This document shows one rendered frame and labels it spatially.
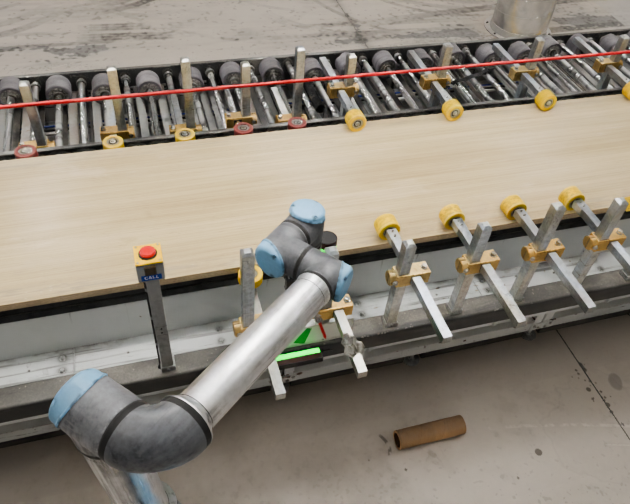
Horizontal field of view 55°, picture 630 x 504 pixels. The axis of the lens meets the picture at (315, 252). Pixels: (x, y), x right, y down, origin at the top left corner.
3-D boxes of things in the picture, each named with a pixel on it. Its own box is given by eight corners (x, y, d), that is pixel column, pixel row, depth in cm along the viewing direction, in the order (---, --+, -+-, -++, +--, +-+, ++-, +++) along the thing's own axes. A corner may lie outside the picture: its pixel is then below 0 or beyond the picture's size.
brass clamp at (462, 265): (497, 271, 204) (501, 260, 200) (460, 277, 200) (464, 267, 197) (488, 257, 208) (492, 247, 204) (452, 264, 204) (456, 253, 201)
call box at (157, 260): (166, 280, 161) (163, 260, 156) (139, 285, 160) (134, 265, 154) (163, 261, 166) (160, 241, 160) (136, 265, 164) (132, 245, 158)
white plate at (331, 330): (350, 336, 208) (354, 318, 200) (276, 351, 201) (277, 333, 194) (350, 335, 208) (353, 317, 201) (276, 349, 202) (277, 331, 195)
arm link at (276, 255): (290, 263, 138) (319, 232, 145) (249, 241, 141) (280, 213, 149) (288, 290, 144) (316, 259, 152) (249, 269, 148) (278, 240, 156)
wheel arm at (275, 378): (286, 399, 178) (286, 392, 175) (274, 402, 177) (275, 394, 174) (254, 288, 206) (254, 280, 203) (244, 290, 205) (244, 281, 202)
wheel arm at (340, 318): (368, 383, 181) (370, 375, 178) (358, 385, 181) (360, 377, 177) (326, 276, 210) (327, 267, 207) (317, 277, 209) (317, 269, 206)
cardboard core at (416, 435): (468, 428, 256) (402, 444, 249) (463, 437, 262) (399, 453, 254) (460, 411, 261) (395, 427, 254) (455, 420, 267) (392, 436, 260)
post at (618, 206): (574, 295, 234) (630, 202, 199) (566, 297, 233) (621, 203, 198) (569, 288, 236) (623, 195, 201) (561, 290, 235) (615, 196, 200)
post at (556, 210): (519, 303, 226) (567, 206, 191) (511, 304, 225) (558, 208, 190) (514, 295, 228) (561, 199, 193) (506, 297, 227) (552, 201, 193)
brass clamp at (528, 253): (561, 259, 210) (566, 249, 206) (527, 265, 206) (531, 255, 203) (551, 246, 214) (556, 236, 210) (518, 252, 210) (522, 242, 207)
